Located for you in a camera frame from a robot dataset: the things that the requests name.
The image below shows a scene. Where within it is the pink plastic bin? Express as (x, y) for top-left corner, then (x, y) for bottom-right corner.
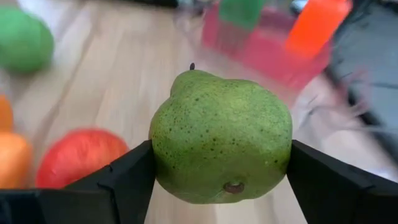
(201, 2), (331, 91)

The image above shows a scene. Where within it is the orange fruit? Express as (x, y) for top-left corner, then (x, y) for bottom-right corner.
(0, 95), (14, 133)

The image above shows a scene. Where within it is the orange plastic water bottle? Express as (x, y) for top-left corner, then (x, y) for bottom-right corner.
(285, 0), (354, 59)

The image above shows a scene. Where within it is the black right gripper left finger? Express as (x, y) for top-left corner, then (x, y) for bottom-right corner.
(39, 139), (156, 224)

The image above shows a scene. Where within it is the red apple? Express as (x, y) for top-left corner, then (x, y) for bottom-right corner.
(35, 128), (130, 190)

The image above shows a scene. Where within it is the green plastic water bottle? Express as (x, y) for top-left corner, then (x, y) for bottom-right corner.
(219, 0), (267, 29)

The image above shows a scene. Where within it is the yellow mango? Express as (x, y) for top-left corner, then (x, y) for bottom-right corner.
(0, 132), (34, 189)

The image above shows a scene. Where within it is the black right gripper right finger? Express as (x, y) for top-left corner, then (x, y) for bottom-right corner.
(285, 139), (398, 224)

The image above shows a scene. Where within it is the green speckled pear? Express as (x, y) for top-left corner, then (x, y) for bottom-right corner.
(148, 63), (294, 205)

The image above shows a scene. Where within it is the green apple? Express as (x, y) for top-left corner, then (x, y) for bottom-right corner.
(0, 6), (55, 74)

